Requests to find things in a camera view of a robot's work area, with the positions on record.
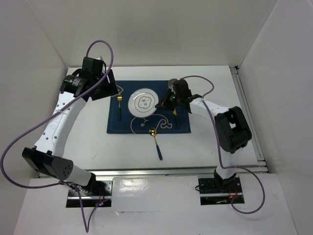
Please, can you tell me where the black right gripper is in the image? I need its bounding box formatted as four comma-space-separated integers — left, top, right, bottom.
156, 88, 182, 112

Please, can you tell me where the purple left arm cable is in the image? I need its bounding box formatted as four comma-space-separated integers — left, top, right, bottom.
0, 40, 114, 233

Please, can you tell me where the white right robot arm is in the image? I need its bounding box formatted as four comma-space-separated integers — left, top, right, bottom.
155, 79, 252, 192

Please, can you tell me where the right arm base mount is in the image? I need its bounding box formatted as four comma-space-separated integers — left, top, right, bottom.
195, 173, 245, 206

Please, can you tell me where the gold knife green handle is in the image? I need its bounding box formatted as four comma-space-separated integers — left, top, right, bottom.
173, 109, 180, 129

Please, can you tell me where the gold spoon green handle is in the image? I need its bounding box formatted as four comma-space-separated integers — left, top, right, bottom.
149, 128, 163, 161

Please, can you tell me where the aluminium rail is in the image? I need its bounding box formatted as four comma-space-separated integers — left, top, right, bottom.
38, 165, 269, 178
229, 66, 268, 172

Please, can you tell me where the gold fork green handle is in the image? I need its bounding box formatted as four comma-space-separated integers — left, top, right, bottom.
117, 93, 122, 121

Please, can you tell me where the right side aluminium rail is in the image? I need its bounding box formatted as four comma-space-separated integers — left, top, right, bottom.
229, 66, 268, 172

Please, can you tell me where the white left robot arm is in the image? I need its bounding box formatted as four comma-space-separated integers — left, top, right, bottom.
22, 56, 118, 195

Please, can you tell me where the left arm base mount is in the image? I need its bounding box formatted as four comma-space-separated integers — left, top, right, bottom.
66, 180, 113, 208

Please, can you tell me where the small metal cup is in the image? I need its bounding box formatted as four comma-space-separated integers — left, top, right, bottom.
168, 78, 177, 93

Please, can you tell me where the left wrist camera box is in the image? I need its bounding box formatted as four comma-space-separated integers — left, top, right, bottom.
94, 56, 104, 62

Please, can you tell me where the front aluminium rail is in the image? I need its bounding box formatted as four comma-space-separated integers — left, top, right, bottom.
38, 165, 269, 178

